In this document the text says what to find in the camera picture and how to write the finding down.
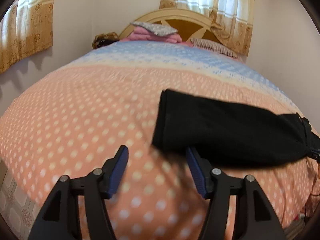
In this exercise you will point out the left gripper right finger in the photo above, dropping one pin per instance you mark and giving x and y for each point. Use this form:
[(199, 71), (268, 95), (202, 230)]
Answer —
[(255, 217)]

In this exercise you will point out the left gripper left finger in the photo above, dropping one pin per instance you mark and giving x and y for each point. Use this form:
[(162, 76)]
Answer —
[(59, 217)]

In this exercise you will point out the black pants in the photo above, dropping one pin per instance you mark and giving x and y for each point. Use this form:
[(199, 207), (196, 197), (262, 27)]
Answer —
[(227, 134)]

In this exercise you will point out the peach blue polka-dot bedspread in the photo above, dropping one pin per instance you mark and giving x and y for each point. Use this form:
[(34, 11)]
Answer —
[(76, 117)]

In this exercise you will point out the striped pillow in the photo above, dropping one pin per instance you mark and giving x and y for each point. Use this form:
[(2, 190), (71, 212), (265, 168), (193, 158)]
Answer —
[(213, 46)]

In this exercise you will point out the beige curtain behind headboard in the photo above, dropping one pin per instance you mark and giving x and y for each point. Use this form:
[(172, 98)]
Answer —
[(231, 20)]

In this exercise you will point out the cream wooden headboard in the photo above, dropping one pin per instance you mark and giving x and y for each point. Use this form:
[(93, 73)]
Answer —
[(189, 24)]

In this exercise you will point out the brown patterned cloth bundle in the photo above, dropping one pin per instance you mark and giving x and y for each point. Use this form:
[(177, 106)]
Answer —
[(103, 40)]

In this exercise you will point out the beige curtain side window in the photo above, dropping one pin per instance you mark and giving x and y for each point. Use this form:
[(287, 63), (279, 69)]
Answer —
[(26, 29)]

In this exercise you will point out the grey patterned pillow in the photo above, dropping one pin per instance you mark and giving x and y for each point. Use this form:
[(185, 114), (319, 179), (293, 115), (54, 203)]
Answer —
[(157, 29)]

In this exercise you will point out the pink folded blanket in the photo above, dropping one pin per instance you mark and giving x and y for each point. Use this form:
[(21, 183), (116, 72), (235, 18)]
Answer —
[(142, 34)]

